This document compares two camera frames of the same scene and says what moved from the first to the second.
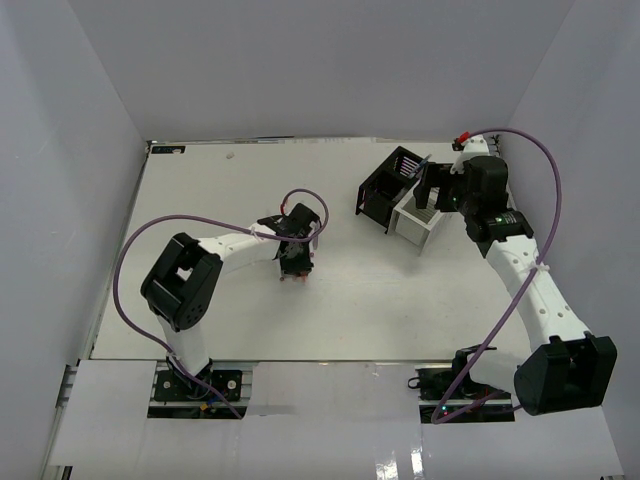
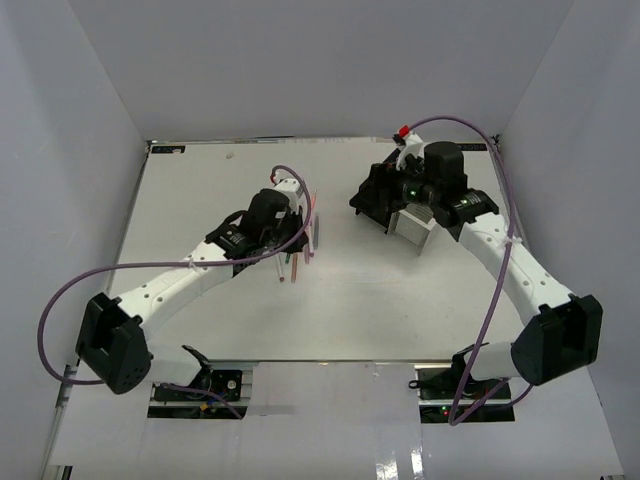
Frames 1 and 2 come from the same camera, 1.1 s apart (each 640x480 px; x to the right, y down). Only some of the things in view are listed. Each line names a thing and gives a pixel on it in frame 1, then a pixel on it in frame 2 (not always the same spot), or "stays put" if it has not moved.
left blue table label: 167,149 stays put
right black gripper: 436,175 -> 387,176
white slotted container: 416,225 stays put
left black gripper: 304,265 -> 296,220
